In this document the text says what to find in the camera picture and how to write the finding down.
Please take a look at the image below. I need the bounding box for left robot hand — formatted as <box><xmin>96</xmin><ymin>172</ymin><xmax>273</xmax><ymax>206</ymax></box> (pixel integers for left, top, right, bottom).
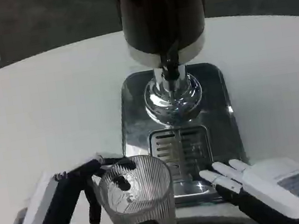
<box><xmin>0</xmin><ymin>145</ymin><xmax>161</xmax><ymax>224</ymax></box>

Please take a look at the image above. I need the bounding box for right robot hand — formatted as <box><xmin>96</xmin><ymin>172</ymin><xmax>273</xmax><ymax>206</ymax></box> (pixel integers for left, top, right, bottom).
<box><xmin>197</xmin><ymin>149</ymin><xmax>299</xmax><ymax>224</ymax></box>

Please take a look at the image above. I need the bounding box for clear ribbed glass cup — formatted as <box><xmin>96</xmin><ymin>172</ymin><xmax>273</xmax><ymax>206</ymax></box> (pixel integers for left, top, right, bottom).
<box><xmin>93</xmin><ymin>150</ymin><xmax>180</xmax><ymax>224</ymax></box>

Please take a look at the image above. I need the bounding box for steel drip tray with grid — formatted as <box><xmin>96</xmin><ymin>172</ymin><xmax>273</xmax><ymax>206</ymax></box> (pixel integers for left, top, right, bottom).
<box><xmin>110</xmin><ymin>58</ymin><xmax>254</xmax><ymax>212</ymax></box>

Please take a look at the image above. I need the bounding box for black drink dispenser with tap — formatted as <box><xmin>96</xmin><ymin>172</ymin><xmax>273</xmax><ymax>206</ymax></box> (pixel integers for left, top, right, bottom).
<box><xmin>113</xmin><ymin>0</ymin><xmax>222</xmax><ymax>132</ymax></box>

